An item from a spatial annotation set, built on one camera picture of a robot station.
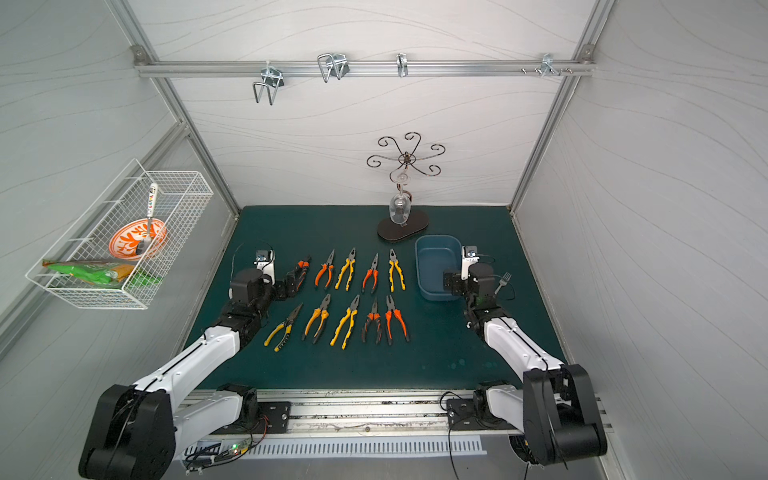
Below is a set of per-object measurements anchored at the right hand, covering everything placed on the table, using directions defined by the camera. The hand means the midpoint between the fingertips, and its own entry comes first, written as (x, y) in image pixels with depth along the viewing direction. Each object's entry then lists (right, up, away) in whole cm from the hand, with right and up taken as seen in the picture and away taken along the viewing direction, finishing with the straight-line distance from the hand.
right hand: (469, 266), depth 88 cm
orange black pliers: (-45, -1, +13) cm, 47 cm away
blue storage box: (-7, +2, +22) cm, 23 cm away
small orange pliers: (-24, -15, +2) cm, 29 cm away
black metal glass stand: (-18, +35, +4) cm, 40 cm away
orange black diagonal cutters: (-53, -1, +14) cm, 55 cm away
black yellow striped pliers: (-54, -18, 0) cm, 57 cm away
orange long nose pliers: (-29, -3, +13) cm, 32 cm away
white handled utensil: (-79, +7, -22) cm, 83 cm away
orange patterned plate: (-84, +7, -22) cm, 87 cm away
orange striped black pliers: (-29, -15, +2) cm, 33 cm away
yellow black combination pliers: (-23, 0, +15) cm, 27 cm away
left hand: (-57, -2, -2) cm, 57 cm away
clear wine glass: (-21, +19, +6) cm, 28 cm away
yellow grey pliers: (-38, 0, +15) cm, 41 cm away
